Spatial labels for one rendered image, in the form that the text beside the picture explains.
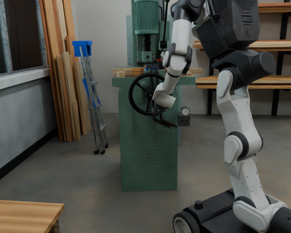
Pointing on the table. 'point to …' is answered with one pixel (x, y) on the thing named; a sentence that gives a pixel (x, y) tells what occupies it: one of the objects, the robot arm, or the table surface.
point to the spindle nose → (146, 42)
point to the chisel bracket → (146, 56)
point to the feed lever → (164, 28)
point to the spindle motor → (146, 17)
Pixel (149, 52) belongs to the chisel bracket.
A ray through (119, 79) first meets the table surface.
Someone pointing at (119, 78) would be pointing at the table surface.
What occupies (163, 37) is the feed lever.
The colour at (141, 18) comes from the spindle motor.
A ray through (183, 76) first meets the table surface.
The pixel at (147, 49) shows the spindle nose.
